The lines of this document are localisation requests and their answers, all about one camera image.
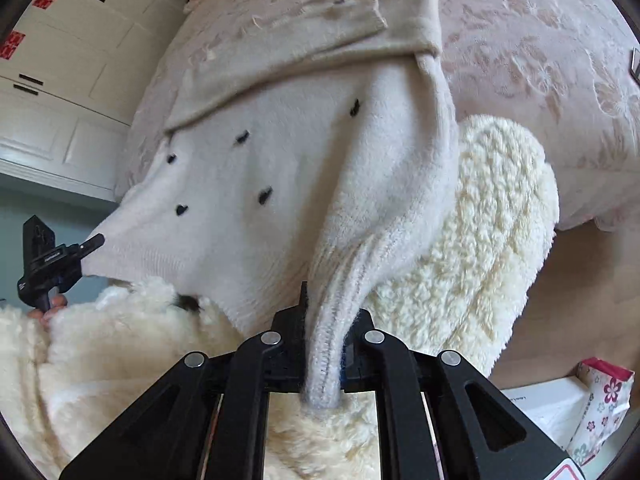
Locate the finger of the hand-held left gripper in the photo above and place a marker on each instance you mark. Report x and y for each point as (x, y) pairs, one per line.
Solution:
(91, 245)

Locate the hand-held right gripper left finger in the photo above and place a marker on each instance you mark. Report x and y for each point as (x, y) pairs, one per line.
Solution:
(300, 340)

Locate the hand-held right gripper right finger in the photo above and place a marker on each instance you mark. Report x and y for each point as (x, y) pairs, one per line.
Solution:
(356, 355)

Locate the white sweater with black dots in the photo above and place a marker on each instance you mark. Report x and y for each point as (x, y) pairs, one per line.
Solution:
(280, 200)

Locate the person's left hand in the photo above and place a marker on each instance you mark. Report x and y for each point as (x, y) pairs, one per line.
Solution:
(51, 314)

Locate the cream fleece garment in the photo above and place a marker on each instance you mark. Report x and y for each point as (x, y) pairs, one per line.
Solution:
(480, 240)

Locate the white wardrobe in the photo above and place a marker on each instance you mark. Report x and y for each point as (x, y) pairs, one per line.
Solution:
(75, 60)

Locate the white box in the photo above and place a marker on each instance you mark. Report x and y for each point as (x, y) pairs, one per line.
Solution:
(547, 405)

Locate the floral paper bag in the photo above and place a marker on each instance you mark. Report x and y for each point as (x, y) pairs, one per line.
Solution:
(602, 405)

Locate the pink embossed bed blanket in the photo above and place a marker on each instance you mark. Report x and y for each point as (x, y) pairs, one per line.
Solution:
(525, 60)

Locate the small grey object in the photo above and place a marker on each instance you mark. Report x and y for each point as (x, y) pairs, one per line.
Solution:
(635, 62)

